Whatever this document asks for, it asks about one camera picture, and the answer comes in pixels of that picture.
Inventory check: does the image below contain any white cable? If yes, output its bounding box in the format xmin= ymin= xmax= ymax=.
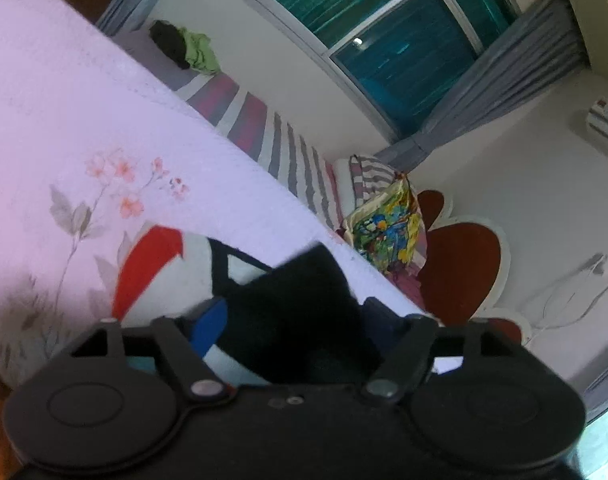
xmin=526 ymin=260 xmax=608 ymax=346

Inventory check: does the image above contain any striped knit sweater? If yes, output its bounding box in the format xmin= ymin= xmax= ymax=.
xmin=111 ymin=224 xmax=399 ymax=388

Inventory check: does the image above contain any green cloth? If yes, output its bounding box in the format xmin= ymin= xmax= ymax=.
xmin=179 ymin=27 xmax=221 ymax=75

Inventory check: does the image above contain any bed with pink floral sheet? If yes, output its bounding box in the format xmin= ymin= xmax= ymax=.
xmin=0 ymin=0 xmax=437 ymax=396

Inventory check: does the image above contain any striped pillow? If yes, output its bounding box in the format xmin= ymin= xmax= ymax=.
xmin=334 ymin=155 xmax=429 ymax=271

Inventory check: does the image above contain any maroon striped cloth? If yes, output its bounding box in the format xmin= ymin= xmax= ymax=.
xmin=391 ymin=262 xmax=427 ymax=306

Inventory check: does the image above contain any red and white headboard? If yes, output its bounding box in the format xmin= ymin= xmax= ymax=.
xmin=414 ymin=189 xmax=534 ymax=346

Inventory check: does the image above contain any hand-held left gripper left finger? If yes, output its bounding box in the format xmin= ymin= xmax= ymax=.
xmin=69 ymin=296 xmax=232 ymax=406

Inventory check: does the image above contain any dark cloth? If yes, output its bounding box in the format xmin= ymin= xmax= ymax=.
xmin=149 ymin=20 xmax=191 ymax=70

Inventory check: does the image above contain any bed with striped sheet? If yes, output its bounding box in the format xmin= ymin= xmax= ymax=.
xmin=111 ymin=25 xmax=352 ymax=241

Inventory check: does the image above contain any sliding glass window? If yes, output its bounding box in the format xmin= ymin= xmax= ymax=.
xmin=209 ymin=0 xmax=522 ymax=136

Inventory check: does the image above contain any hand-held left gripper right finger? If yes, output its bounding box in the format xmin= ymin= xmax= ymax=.
xmin=361 ymin=298 xmax=508 ymax=407

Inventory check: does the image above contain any colourful printed bag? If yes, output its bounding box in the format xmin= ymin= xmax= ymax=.
xmin=345 ymin=172 xmax=427 ymax=268

